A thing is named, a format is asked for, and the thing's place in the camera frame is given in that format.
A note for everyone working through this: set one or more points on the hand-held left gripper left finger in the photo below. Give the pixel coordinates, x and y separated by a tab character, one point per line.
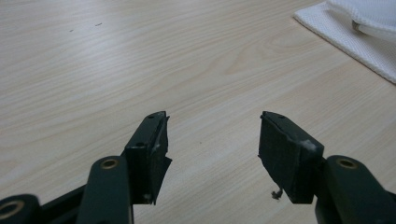
146	155

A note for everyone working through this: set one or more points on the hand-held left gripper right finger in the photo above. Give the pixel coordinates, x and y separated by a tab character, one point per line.
286	158

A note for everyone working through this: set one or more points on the white cloth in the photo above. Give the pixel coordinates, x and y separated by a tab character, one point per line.
342	34

